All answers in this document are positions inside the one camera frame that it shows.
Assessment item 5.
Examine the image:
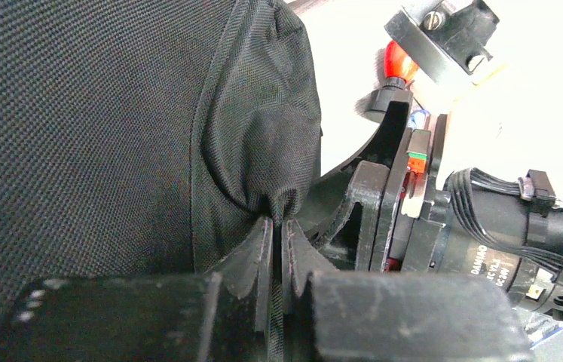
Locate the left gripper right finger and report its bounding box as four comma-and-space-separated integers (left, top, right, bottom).
280, 220, 534, 361

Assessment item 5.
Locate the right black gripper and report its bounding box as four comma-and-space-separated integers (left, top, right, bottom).
295, 100, 450, 272

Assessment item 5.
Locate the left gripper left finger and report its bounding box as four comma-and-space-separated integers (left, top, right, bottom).
0, 218, 274, 361

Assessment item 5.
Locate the red black stamp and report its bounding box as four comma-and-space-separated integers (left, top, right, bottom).
363, 40, 419, 123

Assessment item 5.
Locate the black student backpack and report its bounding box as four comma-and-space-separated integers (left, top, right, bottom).
0, 0, 323, 362

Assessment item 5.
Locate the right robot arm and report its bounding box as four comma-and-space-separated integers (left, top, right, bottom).
297, 100, 563, 322

